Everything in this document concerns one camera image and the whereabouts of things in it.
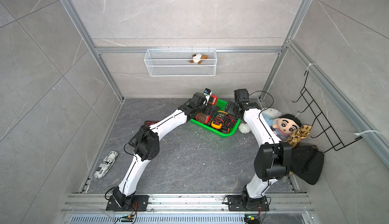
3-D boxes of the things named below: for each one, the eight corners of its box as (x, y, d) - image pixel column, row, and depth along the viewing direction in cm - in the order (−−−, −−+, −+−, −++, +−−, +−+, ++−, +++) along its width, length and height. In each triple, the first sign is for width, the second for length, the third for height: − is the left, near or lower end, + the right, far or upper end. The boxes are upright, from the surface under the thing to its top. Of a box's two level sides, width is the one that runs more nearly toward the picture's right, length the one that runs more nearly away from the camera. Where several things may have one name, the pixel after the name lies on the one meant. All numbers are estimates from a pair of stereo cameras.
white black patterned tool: (95, 177, 84) (91, 175, 81) (113, 152, 93) (110, 149, 91) (102, 180, 83) (99, 178, 80) (120, 154, 92) (117, 151, 90)
